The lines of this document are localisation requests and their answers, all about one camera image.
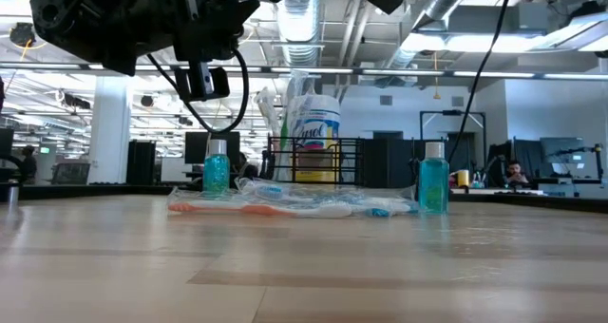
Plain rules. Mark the blue mouthwash bottle white cap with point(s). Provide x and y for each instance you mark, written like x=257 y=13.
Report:
x=433 y=176
x=216 y=171

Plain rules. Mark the blue green toothbrush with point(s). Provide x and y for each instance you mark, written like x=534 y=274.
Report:
x=271 y=191

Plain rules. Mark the orange white toothbrush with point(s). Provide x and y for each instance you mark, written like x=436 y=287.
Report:
x=266 y=210

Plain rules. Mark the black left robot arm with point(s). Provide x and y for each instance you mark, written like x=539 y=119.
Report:
x=85 y=19

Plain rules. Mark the black computer monitor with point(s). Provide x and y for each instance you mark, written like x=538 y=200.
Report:
x=195 y=147
x=560 y=147

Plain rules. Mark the Lysol wipes canister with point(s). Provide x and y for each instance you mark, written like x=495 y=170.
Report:
x=316 y=121

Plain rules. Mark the white room pillar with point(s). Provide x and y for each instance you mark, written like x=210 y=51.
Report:
x=109 y=138

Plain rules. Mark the person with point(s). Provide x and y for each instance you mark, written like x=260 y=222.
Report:
x=515 y=173
x=28 y=164
x=248 y=172

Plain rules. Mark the black cabinet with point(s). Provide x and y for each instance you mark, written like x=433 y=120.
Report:
x=140 y=161

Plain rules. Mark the black partition panel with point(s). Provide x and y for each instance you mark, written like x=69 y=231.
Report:
x=394 y=166

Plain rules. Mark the yellow cup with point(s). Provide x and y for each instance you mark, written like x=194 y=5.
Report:
x=463 y=178

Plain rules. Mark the silver ribbed ceiling duct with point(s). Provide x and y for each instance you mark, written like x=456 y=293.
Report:
x=299 y=33
x=442 y=0

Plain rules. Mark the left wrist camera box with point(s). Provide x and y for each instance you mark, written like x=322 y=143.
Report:
x=202 y=81

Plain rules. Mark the black background rig frame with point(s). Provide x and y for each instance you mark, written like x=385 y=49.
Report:
x=451 y=112

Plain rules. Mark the black ceiling camera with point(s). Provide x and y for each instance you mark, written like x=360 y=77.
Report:
x=22 y=34

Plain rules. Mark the linear ceiling light rail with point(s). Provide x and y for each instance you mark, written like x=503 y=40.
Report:
x=570 y=76

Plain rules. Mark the silver metal post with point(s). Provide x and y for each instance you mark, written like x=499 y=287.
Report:
x=13 y=195

